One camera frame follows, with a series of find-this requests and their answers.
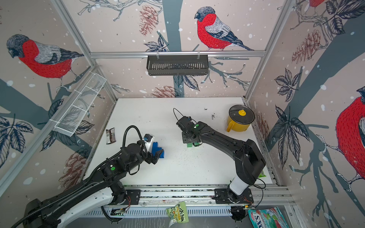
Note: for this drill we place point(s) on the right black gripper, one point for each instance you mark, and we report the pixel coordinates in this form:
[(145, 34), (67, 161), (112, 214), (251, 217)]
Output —
[(183, 136)]

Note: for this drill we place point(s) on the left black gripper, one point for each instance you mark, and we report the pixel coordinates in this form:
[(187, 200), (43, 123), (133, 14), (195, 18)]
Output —
[(156, 157)]

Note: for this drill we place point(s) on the blue long lego brick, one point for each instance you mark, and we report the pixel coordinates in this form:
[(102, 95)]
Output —
[(156, 148)]

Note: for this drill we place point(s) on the green long lego brick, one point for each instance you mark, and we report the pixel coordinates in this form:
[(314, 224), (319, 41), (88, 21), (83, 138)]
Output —
[(193, 144)]

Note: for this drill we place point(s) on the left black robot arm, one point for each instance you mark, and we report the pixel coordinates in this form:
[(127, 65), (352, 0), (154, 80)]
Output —
[(106, 176)]

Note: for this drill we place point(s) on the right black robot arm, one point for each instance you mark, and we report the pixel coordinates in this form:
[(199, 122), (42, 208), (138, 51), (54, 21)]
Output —
[(249, 161)]

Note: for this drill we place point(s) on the brown snack wrapper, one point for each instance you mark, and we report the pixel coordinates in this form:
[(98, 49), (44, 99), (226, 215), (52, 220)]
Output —
[(110, 136)]

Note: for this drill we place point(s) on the yellow pot with lid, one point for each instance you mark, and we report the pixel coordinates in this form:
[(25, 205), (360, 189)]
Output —
[(240, 118)]

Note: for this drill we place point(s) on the green snack packet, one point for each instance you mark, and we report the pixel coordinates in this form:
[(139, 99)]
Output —
[(177, 214)]

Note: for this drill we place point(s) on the green candy wrapper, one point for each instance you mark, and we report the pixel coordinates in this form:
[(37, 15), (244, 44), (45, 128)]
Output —
[(262, 174)]

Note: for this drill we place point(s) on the colourful tissue packet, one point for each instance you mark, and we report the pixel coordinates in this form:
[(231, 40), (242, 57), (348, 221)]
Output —
[(267, 218)]

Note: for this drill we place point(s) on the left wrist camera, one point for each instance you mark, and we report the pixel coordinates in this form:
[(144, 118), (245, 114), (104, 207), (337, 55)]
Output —
[(148, 142)]

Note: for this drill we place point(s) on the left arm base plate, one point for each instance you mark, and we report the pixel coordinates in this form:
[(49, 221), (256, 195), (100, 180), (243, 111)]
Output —
[(133, 196)]

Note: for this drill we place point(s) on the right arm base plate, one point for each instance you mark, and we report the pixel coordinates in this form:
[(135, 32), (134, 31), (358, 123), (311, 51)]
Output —
[(227, 196)]

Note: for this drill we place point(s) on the black hanging wire basket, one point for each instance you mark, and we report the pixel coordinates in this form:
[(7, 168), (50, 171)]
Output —
[(183, 65)]

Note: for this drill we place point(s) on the white wire mesh shelf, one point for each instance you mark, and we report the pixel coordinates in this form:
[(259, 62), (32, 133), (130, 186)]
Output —
[(72, 121)]

